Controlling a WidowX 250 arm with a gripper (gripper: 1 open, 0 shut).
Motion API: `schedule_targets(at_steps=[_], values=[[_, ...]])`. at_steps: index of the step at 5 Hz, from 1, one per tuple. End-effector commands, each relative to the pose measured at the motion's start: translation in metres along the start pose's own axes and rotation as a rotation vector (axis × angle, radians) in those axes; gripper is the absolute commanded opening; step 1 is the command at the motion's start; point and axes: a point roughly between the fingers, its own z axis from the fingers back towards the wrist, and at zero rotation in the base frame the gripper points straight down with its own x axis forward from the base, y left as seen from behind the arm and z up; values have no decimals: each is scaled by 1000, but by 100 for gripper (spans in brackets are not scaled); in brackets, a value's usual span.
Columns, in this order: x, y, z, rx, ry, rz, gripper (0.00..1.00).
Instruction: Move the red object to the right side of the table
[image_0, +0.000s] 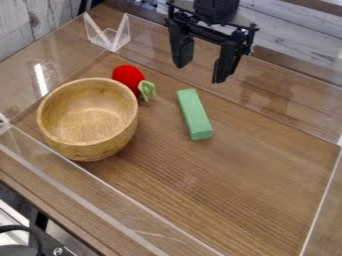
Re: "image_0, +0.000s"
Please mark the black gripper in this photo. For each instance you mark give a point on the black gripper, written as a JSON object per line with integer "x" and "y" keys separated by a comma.
{"x": 214, "y": 21}

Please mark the red plush strawberry toy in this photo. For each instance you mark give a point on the red plush strawberry toy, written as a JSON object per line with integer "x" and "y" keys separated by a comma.
{"x": 128, "y": 75}

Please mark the green rectangular block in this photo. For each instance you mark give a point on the green rectangular block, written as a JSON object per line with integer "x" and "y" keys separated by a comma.
{"x": 194, "y": 113}

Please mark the wooden bowl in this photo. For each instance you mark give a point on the wooden bowl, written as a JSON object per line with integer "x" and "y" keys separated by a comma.
{"x": 87, "y": 118}

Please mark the black table leg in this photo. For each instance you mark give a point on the black table leg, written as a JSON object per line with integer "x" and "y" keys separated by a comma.
{"x": 37, "y": 224}

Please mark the clear acrylic enclosure wall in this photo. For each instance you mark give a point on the clear acrylic enclosure wall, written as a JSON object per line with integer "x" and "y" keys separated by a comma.
{"x": 253, "y": 192}

